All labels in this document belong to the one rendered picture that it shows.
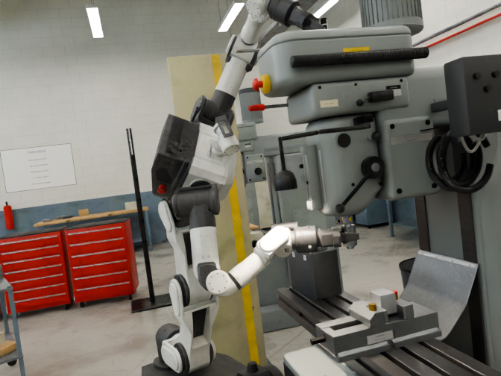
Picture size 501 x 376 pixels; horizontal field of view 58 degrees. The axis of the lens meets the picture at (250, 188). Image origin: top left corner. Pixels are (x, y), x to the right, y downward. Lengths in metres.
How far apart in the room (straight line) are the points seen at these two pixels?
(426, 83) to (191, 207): 0.87
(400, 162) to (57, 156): 9.42
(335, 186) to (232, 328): 2.08
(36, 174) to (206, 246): 9.18
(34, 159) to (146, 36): 3.61
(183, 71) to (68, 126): 7.47
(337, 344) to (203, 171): 0.72
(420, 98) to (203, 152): 0.76
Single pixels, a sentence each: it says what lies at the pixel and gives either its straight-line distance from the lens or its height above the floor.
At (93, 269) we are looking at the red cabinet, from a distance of 6.01.
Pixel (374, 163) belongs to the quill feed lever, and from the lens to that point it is 1.45.
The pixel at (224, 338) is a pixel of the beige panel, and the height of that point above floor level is 0.32.
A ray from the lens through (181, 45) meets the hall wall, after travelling 10.87.
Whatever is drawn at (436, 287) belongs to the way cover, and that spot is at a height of 0.99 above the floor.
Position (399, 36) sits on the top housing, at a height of 1.85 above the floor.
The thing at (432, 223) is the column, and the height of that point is 1.21.
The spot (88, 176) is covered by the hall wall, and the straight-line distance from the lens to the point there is 10.42.
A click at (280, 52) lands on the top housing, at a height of 1.83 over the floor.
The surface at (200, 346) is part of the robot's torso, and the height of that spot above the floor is 0.74.
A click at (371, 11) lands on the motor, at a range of 1.65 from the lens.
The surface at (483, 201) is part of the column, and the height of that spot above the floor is 1.30.
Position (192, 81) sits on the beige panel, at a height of 2.12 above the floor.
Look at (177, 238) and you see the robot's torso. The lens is 1.91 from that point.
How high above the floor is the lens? 1.51
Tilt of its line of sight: 3 degrees down
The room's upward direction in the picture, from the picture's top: 7 degrees counter-clockwise
